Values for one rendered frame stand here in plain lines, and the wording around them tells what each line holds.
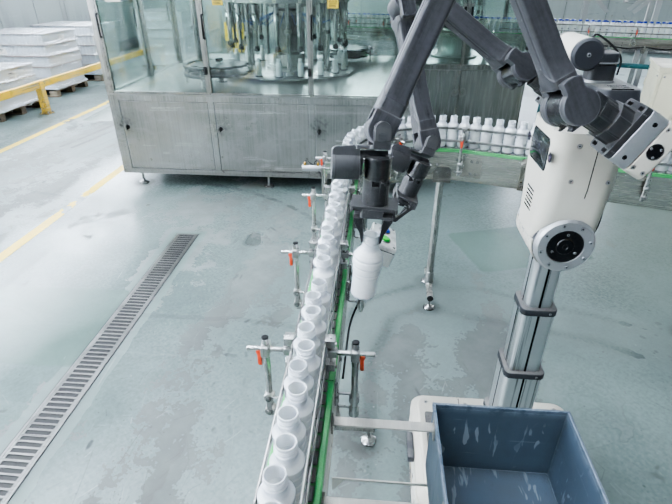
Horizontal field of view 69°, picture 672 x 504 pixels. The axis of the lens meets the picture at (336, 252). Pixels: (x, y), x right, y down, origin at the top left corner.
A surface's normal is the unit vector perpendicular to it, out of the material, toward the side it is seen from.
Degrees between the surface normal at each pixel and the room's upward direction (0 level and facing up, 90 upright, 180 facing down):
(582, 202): 101
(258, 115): 90
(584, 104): 75
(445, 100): 90
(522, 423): 90
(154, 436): 0
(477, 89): 90
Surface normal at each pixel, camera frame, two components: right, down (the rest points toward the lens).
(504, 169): -0.39, 0.45
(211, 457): 0.00, -0.87
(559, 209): -0.08, 0.65
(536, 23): 0.02, 0.28
